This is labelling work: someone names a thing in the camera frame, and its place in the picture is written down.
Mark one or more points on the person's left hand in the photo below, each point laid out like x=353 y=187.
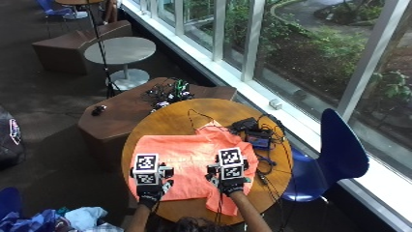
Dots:
x=149 y=196

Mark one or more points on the person's right hand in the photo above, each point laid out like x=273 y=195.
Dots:
x=232 y=187

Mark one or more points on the white marker cube right glove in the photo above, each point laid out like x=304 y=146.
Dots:
x=231 y=162

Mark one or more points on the white marker cube glove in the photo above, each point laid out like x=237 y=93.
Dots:
x=231 y=162
x=145 y=169

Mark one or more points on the white marker cube left glove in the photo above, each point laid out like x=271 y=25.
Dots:
x=145 y=169

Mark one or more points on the orange t-shirt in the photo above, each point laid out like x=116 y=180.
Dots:
x=188 y=161

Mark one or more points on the blue and black device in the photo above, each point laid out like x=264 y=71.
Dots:
x=259 y=140

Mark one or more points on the black box device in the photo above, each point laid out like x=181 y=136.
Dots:
x=245 y=124

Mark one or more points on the pile of mixed clothes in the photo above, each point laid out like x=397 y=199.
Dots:
x=51 y=219

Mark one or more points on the brown angular bench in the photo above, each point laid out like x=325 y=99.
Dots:
x=64 y=48
x=120 y=122

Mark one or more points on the round wooden work table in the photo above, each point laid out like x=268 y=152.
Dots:
x=171 y=119

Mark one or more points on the dark blue plastic chair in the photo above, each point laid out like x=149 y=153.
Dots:
x=339 y=154

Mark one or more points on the small white block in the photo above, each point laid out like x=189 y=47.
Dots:
x=275 y=104

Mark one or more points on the small black gadget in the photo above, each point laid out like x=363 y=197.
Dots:
x=99 y=110

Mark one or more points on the black bag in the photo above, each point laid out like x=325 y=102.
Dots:
x=11 y=138

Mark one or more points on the black tripod stand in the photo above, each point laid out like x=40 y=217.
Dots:
x=100 y=48

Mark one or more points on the blue chair with metal legs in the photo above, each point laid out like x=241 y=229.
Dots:
x=53 y=8

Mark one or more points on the white window frame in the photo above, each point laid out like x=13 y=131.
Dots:
x=253 y=45

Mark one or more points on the round grey pedestal table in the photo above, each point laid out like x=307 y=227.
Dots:
x=120 y=50

